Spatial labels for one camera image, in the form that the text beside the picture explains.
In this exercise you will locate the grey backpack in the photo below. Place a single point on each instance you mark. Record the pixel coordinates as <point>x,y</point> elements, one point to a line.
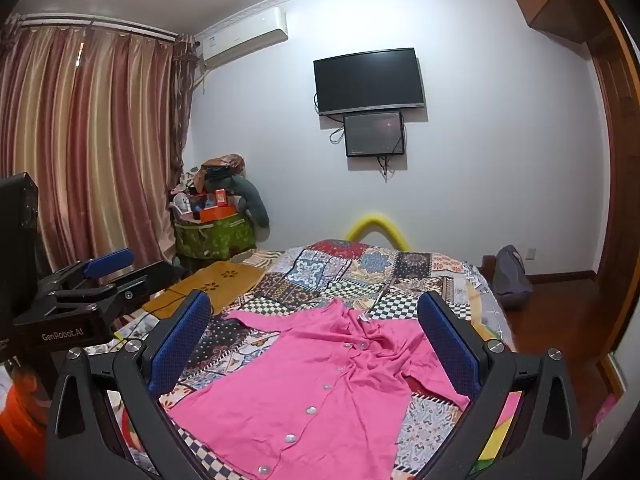
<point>511,280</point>

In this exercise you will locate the brown bag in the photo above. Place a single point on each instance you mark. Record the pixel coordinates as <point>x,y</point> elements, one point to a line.
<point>222,165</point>

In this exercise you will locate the white air conditioner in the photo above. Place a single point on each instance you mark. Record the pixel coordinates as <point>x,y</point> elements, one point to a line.
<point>240,37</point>

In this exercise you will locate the striped pink curtain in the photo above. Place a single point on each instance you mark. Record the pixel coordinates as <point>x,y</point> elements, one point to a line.
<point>100,135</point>

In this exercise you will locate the white printed bedsheet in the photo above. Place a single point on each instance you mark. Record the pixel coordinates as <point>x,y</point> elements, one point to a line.
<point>482,300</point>

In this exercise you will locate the brown wooden door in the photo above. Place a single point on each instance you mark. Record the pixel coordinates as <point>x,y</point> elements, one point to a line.
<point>617,160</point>

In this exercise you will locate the patchwork printed blanket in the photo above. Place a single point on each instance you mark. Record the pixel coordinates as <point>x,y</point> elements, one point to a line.
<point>345,280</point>

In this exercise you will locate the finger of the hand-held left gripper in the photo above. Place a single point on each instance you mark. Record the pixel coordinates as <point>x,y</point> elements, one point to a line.
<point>150,282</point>
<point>107,262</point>

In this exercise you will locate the yellow foam tube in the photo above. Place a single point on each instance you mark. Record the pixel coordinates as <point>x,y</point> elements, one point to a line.
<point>375,221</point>

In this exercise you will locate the orange box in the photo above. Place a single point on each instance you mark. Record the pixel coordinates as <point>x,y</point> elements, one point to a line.
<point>215,213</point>

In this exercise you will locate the green patterned storage bag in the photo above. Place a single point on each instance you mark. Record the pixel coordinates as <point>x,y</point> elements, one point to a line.
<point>215,240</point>

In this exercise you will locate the small black monitor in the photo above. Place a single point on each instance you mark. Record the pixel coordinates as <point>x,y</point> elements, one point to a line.
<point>374,134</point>

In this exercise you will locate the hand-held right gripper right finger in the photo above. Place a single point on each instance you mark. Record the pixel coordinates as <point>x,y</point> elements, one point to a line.
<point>450,345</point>

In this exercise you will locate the black wall television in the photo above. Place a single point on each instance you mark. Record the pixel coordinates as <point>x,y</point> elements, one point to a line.
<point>369,80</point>

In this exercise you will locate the curtain rod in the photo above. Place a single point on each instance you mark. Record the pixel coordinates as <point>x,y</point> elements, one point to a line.
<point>100,24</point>

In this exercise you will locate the mustard yellow pillow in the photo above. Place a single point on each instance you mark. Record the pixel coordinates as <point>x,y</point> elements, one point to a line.
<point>225,280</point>

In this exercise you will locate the wall socket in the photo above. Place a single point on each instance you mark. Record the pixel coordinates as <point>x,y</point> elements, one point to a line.
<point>530,253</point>

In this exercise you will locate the yellow printed sheet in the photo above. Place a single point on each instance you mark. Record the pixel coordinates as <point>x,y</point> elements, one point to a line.
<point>500,430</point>

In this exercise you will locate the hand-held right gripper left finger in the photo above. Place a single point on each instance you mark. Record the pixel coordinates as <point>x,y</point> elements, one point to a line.
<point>180,345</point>

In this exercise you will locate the red box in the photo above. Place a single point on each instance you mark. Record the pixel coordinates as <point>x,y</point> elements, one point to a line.
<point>221,197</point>

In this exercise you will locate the pink button shirt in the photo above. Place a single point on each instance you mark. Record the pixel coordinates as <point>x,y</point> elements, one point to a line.
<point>300,385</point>

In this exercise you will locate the orange plastic item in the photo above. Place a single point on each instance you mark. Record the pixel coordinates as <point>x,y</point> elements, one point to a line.
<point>22,425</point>

